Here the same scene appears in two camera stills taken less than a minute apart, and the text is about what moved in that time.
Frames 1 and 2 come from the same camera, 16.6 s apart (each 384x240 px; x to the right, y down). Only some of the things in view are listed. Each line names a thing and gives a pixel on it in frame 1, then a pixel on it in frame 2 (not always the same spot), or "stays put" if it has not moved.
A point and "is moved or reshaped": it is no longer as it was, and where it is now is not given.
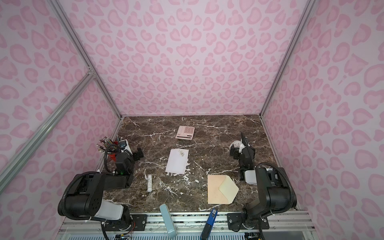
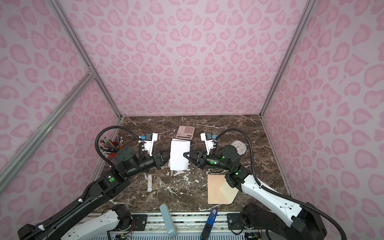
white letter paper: [177, 161] is moved or reshaped
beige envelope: [221, 190] stays put
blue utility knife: [207, 231] stays put
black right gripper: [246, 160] -> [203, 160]
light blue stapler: [171, 231] stays put
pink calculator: [185, 132] stays put
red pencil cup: [111, 157] stays put
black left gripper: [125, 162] -> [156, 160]
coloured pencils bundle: [106, 145] stays put
